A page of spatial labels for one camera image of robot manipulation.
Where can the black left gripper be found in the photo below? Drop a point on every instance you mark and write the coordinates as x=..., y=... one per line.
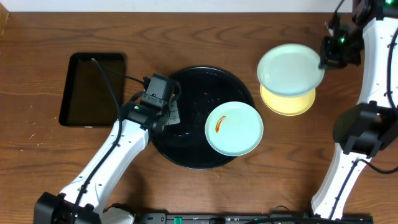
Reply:
x=170, y=113

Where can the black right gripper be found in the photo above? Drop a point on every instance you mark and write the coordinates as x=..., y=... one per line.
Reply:
x=327, y=58

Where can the mint plate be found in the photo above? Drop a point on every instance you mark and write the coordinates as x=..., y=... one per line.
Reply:
x=290, y=70
x=234, y=128

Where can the yellow plate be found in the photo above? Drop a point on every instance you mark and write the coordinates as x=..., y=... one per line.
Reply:
x=288, y=105

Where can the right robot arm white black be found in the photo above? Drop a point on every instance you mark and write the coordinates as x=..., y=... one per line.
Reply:
x=370, y=126

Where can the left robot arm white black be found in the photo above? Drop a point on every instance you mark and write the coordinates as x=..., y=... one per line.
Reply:
x=84, y=199

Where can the black round tray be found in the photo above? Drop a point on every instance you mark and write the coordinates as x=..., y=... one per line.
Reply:
x=203, y=89

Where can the black rectangular tray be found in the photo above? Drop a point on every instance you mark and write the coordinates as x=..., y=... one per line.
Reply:
x=94, y=82

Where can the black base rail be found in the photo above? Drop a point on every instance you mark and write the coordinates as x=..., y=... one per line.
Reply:
x=162, y=218

